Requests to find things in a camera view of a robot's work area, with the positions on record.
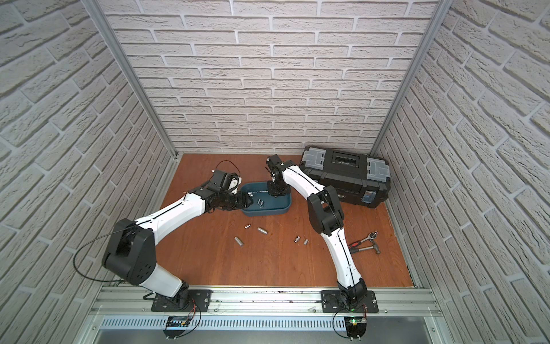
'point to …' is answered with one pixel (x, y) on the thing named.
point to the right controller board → (356, 327)
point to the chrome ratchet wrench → (373, 235)
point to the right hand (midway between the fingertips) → (278, 192)
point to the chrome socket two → (306, 241)
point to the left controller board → (175, 326)
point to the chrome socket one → (297, 239)
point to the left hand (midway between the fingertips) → (251, 199)
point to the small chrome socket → (247, 226)
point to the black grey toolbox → (362, 179)
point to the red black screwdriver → (358, 243)
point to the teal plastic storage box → (264, 203)
